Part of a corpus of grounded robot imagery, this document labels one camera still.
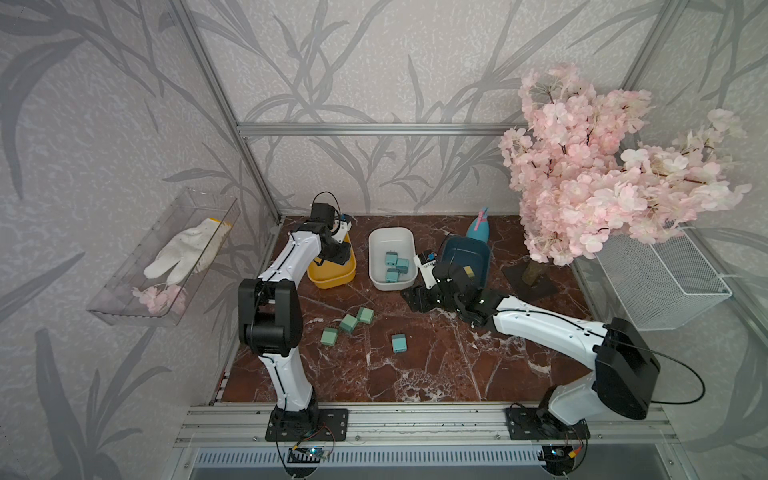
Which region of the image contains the yellow plastic storage box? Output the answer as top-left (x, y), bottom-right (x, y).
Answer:
top-left (307, 249), bottom-right (357, 290)

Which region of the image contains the white work glove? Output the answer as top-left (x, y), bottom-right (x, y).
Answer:
top-left (143, 218), bottom-right (232, 285)

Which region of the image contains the pink artificial blossom tree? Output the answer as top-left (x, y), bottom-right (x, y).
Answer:
top-left (499, 65), bottom-right (750, 292)

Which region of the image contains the white plastic storage box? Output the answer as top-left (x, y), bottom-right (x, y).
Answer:
top-left (368, 227), bottom-right (417, 292)

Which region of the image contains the small pink flower sprig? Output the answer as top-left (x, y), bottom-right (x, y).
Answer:
top-left (132, 284), bottom-right (187, 316)

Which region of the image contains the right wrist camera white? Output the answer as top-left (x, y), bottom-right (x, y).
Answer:
top-left (414, 250), bottom-right (437, 290)

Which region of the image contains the clear acrylic wall shelf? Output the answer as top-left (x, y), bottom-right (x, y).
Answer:
top-left (86, 188), bottom-right (241, 327)

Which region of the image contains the green plug left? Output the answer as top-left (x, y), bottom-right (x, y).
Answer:
top-left (320, 327), bottom-right (339, 347)

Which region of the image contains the white wire mesh basket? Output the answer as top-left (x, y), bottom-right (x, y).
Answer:
top-left (597, 234), bottom-right (732, 331)

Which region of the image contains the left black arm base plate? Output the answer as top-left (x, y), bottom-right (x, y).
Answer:
top-left (265, 408), bottom-right (349, 443)

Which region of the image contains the dark teal storage box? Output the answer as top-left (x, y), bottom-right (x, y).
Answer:
top-left (439, 235), bottom-right (491, 288)

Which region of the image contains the green plug middle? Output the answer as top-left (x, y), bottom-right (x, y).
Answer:
top-left (339, 314), bottom-right (360, 334)

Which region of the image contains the green plug upper right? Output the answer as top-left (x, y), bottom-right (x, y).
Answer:
top-left (356, 307), bottom-right (375, 325)

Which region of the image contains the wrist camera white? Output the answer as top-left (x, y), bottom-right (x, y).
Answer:
top-left (332, 216), bottom-right (352, 243)
top-left (414, 250), bottom-right (437, 290)

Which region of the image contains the circuit board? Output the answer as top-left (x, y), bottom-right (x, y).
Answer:
top-left (538, 445), bottom-right (583, 468)
top-left (288, 446), bottom-right (334, 464)

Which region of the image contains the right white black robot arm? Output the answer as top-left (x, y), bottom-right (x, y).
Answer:
top-left (406, 256), bottom-right (660, 426)

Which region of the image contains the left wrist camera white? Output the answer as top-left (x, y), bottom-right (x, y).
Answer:
top-left (332, 216), bottom-right (352, 243)

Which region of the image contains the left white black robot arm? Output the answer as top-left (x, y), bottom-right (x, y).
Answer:
top-left (237, 202), bottom-right (351, 429)

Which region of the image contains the left circuit board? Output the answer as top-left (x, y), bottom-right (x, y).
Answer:
top-left (288, 446), bottom-right (334, 464)

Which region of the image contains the aluminium front rail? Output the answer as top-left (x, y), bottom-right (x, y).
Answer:
top-left (173, 402), bottom-right (679, 448)

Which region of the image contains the teal plug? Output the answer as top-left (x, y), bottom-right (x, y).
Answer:
top-left (395, 258), bottom-right (410, 275)
top-left (385, 252), bottom-right (400, 268)
top-left (391, 334), bottom-right (408, 353)
top-left (385, 268), bottom-right (400, 283)

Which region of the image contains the right circuit board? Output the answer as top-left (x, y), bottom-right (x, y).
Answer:
top-left (538, 445), bottom-right (583, 468)

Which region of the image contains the teal pink spray bottle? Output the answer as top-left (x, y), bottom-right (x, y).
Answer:
top-left (465, 208), bottom-right (490, 243)

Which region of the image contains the green plug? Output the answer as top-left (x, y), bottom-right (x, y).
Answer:
top-left (339, 314), bottom-right (360, 334)
top-left (356, 307), bottom-right (375, 325)
top-left (320, 327), bottom-right (339, 347)

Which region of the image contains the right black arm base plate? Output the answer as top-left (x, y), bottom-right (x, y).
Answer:
top-left (504, 403), bottom-right (591, 443)

